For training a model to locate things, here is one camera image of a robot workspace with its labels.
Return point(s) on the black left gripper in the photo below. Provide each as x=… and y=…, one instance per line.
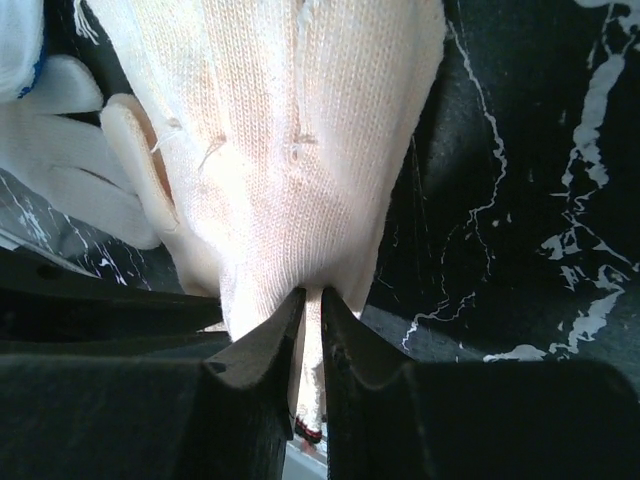
x=47, y=309

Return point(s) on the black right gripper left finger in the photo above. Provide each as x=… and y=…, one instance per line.
x=227, y=417

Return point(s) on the white glove orange cuff right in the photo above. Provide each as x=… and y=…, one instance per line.
x=68, y=162

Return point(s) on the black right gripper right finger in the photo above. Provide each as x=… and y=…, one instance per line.
x=391, y=417

